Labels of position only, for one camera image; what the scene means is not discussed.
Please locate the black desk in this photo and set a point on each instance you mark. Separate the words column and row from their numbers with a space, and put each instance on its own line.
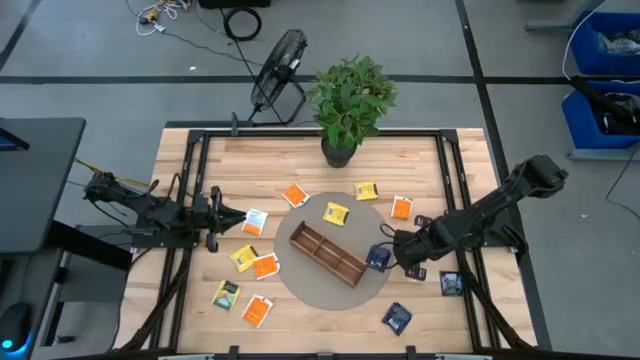
column 40, row 190

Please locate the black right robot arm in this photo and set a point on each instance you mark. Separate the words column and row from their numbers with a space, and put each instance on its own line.
column 500, row 205

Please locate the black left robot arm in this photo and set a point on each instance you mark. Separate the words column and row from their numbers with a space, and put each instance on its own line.
column 150, row 210

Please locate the green plant in black pot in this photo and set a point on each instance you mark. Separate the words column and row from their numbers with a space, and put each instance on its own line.
column 350, row 100

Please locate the black table clamp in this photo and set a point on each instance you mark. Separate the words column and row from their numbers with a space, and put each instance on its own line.
column 411, row 352
column 233, row 352

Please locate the dark blue tea bag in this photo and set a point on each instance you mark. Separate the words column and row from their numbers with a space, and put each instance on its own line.
column 397, row 318
column 377, row 258
column 451, row 283

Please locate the orange white tea bag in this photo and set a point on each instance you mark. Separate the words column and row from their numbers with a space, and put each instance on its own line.
column 295, row 195
column 266, row 266
column 255, row 221
column 401, row 208
column 257, row 311

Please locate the black computer mouse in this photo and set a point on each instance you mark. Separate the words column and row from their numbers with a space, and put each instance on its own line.
column 15, row 325

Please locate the grey table leg base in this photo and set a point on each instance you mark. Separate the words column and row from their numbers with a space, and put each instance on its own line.
column 550, row 26
column 600, row 154

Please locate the wooden tea organizer tray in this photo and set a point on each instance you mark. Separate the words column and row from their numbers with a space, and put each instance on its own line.
column 325, row 250

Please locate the black floor fan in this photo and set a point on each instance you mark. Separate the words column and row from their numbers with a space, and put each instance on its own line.
column 277, row 70

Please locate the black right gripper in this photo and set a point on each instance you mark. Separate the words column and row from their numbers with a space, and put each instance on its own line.
column 422, row 245

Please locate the blue plastic storage bin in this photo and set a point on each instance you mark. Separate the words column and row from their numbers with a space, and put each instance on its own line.
column 580, row 125
column 587, row 55

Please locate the round grey table mat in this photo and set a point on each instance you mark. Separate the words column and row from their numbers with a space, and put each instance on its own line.
column 310, row 290

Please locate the black box on floor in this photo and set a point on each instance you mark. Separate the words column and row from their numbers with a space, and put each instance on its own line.
column 235, row 3

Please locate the black aluminium rig frame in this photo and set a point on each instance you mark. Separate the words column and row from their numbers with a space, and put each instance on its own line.
column 320, row 133

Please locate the green yellow tea bag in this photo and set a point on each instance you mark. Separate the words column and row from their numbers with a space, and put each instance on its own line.
column 226, row 295

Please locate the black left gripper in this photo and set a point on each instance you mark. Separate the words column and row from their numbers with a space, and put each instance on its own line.
column 214, row 220

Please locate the dark screen on desk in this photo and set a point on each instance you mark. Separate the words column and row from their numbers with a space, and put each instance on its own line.
column 12, row 141

